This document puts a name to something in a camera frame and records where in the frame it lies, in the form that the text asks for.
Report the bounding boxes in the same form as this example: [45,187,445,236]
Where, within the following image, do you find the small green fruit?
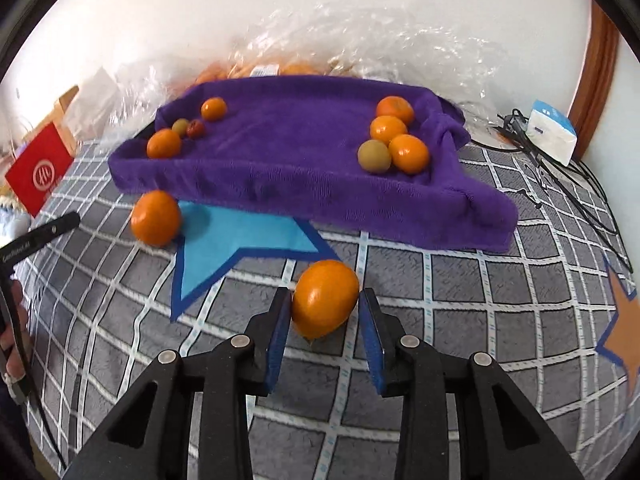
[171,118,190,138]

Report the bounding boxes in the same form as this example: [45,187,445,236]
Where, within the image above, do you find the black cables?
[474,107,636,276]

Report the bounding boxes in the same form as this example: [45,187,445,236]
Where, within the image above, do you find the small red fruit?
[186,119,206,139]

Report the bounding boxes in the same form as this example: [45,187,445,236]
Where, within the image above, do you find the clear plastic bags pile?
[114,2,501,136]

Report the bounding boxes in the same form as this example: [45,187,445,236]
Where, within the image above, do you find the large orange mandarin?
[375,96,416,127]

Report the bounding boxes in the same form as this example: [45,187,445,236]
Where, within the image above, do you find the white plastic bag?
[63,67,122,142]

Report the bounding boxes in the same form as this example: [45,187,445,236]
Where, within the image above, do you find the blue white tissue pack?
[526,100,577,167]

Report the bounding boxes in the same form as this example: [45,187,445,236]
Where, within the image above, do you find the bagged oranges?
[194,60,331,84]

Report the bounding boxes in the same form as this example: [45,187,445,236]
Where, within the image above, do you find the purple towel covered tray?
[108,76,518,252]

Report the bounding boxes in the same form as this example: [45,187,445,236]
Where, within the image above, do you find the person's hand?
[1,280,30,382]

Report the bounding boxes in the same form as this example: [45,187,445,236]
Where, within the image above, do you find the grey checked bed sheet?
[17,145,639,479]

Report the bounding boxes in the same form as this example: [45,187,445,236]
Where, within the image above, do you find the brown wooden door frame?
[568,0,620,160]

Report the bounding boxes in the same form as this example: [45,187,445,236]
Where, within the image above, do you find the red paper shopping bag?
[6,122,74,218]

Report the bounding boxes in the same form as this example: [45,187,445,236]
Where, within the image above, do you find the small orange mandarin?
[201,96,228,122]

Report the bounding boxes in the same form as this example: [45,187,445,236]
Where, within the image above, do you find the yellow green citrus fruit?
[357,139,392,174]

